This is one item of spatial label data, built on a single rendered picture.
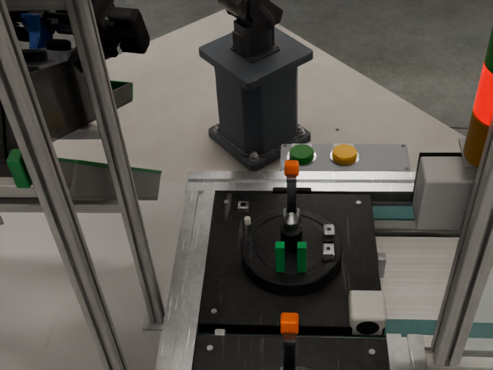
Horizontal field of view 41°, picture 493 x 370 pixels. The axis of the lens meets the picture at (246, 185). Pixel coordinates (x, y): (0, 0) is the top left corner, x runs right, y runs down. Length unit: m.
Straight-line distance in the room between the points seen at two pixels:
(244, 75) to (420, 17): 2.37
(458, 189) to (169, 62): 0.97
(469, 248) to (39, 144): 0.42
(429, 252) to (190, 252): 0.36
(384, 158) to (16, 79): 0.72
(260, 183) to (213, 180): 0.08
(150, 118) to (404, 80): 1.77
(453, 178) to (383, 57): 2.44
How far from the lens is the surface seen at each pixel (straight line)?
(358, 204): 1.00
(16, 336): 1.06
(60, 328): 1.04
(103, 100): 0.71
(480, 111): 0.61
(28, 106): 0.51
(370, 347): 0.85
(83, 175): 0.75
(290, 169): 0.90
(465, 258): 0.70
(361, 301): 0.86
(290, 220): 0.87
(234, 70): 1.11
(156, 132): 1.32
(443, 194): 0.67
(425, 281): 0.99
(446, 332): 0.80
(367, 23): 3.33
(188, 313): 0.89
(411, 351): 0.86
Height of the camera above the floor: 1.68
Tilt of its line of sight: 44 degrees down
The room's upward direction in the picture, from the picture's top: 4 degrees counter-clockwise
